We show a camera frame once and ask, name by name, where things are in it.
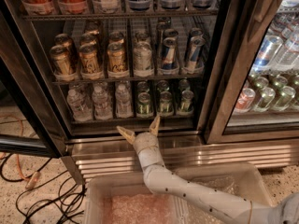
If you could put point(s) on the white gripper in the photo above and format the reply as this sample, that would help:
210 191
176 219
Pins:
145 141

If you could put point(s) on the green can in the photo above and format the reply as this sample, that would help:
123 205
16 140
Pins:
185 104
144 108
165 107

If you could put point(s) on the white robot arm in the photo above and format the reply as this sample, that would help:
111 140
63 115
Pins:
223 206

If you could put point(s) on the silver white can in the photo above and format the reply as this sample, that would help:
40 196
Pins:
142 60

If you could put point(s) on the gold can front right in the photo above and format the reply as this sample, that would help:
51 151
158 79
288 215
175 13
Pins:
117 65

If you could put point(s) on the gold can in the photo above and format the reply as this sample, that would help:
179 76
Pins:
91 68
65 69
117 65

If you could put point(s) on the blue silver can left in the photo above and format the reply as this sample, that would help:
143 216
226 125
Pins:
168 64

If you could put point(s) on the gold can front middle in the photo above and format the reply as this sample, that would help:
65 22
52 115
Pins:
91 68

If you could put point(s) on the gold can front left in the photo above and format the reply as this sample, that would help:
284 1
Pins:
65 69

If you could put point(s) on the steel fridge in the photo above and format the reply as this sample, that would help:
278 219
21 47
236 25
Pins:
95 147

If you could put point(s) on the red can behind glass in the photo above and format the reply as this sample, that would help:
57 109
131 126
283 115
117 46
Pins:
244 100

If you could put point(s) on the open fridge door left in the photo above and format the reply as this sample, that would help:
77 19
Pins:
28 125

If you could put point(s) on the closed glass fridge door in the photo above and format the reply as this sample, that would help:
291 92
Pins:
238 34

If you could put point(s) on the right water bottle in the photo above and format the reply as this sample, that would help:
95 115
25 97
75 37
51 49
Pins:
123 102

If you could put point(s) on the water bottle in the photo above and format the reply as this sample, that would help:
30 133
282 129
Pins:
123 102
102 104
79 106

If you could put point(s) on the middle water bottle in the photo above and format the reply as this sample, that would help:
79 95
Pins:
102 104

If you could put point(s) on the left water bottle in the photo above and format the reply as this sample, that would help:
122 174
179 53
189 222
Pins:
79 106

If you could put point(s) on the left clear plastic bin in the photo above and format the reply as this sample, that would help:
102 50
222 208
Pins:
124 199

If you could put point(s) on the clear plastic bin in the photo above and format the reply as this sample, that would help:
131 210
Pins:
240 179
124 199

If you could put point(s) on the right clear plastic bin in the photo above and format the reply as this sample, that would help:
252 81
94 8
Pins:
240 179

